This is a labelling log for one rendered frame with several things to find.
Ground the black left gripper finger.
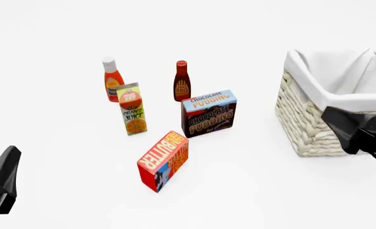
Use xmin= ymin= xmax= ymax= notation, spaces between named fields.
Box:
xmin=0 ymin=145 xmax=22 ymax=198

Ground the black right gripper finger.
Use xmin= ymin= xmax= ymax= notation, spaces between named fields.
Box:
xmin=321 ymin=106 xmax=376 ymax=155

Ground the wicker basket with white liner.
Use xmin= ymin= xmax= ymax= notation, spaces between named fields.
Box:
xmin=274 ymin=47 xmax=376 ymax=158

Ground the red butter box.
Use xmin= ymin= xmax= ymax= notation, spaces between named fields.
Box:
xmin=136 ymin=130 xmax=190 ymax=194

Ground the chocolate pudding box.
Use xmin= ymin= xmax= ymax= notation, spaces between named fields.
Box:
xmin=181 ymin=89 xmax=239 ymax=139

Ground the red ketchup bottle white cap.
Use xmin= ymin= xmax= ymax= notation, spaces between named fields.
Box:
xmin=101 ymin=56 xmax=125 ymax=103

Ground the orange juice carton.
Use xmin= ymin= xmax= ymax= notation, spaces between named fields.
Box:
xmin=115 ymin=82 xmax=148 ymax=136

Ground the dark red BBQ sauce bottle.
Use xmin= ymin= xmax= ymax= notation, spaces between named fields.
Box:
xmin=173 ymin=60 xmax=192 ymax=102

